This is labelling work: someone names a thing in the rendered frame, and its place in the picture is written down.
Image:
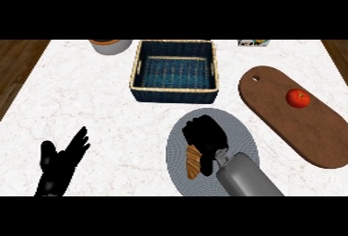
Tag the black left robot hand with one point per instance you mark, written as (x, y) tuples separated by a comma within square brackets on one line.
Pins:
[(58, 162)]

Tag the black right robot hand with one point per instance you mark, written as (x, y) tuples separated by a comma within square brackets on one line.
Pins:
[(205, 135)]

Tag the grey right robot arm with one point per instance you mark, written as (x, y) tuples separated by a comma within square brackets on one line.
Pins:
[(247, 178)]

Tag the round grey placemat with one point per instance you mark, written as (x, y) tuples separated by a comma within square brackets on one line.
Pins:
[(239, 135)]

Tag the golden brown croissant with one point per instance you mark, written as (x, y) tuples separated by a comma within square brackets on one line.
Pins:
[(193, 162)]

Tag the dark blue wicker basket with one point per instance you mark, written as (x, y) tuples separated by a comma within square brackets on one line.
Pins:
[(176, 72)]

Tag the brown wooden cutting board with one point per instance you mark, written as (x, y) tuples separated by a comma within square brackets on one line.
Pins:
[(294, 118)]

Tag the red tomato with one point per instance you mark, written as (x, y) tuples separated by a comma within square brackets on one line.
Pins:
[(298, 98)]

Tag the white printed carton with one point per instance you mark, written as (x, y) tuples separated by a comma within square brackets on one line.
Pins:
[(254, 42)]

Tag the white pot with orange rim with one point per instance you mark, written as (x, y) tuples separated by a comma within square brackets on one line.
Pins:
[(109, 46)]

